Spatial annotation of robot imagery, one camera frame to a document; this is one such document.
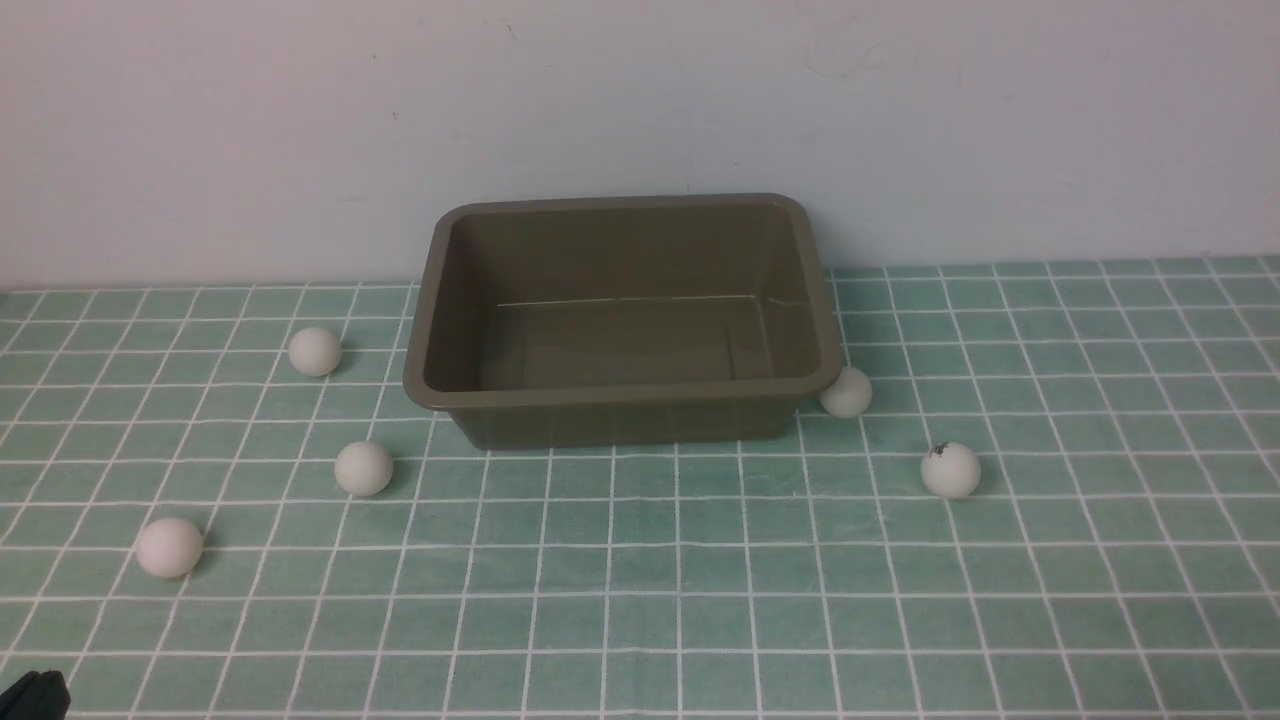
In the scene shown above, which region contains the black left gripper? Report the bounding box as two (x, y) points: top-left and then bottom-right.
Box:
(1, 670), (70, 720)

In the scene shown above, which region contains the white ball with black mark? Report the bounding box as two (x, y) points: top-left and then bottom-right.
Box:
(920, 442), (980, 498)

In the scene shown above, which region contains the olive green plastic bin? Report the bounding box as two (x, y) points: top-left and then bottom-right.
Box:
(403, 193), (844, 451)

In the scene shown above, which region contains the green checkered tablecloth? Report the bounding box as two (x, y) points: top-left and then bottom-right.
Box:
(1, 256), (1279, 719)

